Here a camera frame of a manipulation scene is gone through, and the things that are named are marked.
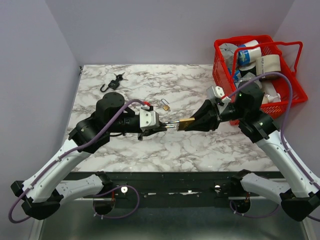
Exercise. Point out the beige lotion pump bottle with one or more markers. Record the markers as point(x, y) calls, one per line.
point(269, 98)

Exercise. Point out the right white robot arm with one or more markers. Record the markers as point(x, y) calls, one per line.
point(300, 195)

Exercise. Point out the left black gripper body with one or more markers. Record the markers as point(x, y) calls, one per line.
point(129, 126)

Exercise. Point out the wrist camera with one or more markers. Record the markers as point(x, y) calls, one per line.
point(148, 118)
point(217, 96)

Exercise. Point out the beige tape roll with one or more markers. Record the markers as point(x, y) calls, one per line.
point(268, 63)

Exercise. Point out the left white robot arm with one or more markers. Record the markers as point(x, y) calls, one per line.
point(45, 191)

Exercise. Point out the clear plastic bag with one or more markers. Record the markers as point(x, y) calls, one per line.
point(243, 79)

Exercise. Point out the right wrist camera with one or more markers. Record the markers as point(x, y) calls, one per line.
point(217, 96)

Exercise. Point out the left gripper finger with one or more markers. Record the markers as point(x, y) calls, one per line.
point(159, 129)
point(166, 123)

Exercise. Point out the white blue paper cup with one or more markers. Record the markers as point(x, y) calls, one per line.
point(248, 56)

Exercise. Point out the grey crumpled bag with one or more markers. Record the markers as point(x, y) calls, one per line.
point(228, 50)

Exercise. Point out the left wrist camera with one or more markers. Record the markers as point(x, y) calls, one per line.
point(148, 118)

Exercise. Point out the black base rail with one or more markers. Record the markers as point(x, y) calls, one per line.
point(173, 190)

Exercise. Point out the large brass padlock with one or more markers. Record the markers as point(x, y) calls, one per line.
point(181, 124)

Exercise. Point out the small brass padlock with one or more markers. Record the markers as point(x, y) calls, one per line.
point(166, 106)

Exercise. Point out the black padlock with keys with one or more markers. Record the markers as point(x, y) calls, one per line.
point(113, 84)

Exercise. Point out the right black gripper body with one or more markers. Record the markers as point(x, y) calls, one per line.
point(214, 119)

